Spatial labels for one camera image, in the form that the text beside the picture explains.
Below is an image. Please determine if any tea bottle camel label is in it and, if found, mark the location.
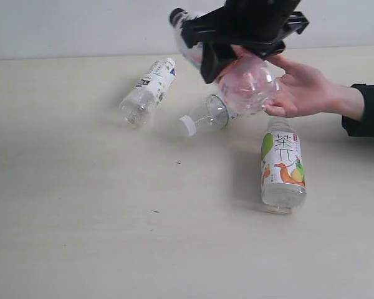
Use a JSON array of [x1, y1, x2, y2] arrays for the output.
[[261, 116, 306, 214]]

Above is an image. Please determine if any black cap clear bottle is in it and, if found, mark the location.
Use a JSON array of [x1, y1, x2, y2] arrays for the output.
[[169, 8, 280, 114]]

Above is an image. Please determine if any white cap green label bottle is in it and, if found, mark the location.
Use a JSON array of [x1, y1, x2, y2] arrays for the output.
[[178, 93, 241, 137]]

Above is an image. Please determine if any white blue label bottle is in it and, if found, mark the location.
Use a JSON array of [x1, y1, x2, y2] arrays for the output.
[[119, 57, 176, 128]]

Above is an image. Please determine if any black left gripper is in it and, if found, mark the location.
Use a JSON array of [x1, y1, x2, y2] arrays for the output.
[[181, 0, 309, 84]]

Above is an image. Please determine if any black sleeved forearm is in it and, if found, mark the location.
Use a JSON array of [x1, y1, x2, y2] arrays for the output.
[[342, 84, 374, 138]]

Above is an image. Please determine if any person's open right hand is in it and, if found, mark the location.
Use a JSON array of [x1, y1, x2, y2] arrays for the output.
[[265, 55, 365, 121]]

